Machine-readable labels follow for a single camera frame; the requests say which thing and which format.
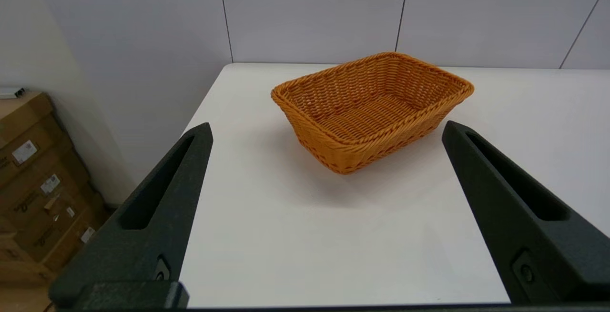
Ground orange woven wicker basket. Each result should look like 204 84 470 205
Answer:
271 51 475 175

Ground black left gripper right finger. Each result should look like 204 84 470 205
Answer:
442 121 610 304

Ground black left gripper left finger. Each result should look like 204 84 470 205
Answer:
49 122 214 309

